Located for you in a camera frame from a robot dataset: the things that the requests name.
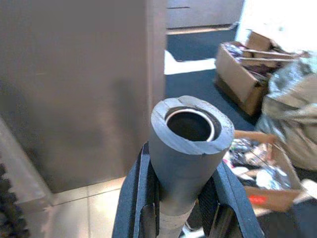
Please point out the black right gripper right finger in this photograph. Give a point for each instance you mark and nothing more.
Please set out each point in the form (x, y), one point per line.
(227, 210)

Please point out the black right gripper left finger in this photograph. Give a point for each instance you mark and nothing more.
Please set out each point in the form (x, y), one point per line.
(136, 198)

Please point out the grey grip broom white head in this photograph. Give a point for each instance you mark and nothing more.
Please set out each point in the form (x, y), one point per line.
(183, 161)

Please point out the large dark floor carpet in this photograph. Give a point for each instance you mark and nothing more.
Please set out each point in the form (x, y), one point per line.
(193, 84)

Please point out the dark floor rug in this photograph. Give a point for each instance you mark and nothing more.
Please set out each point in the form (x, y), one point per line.
(198, 44)

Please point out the open cardboard box red print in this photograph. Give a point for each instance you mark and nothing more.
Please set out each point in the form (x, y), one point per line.
(272, 198)

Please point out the olive woven sack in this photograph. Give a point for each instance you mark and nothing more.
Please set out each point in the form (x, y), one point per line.
(292, 111)

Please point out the stainless steel refrigerator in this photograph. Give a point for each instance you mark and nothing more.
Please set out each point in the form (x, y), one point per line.
(74, 74)

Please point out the large cardboard box of scrap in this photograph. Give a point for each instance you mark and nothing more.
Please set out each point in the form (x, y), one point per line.
(232, 72)

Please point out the small cardboard box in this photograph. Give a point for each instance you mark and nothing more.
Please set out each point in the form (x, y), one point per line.
(257, 39)

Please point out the grey kitchen cabinet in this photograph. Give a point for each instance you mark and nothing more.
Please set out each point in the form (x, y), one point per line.
(198, 12)

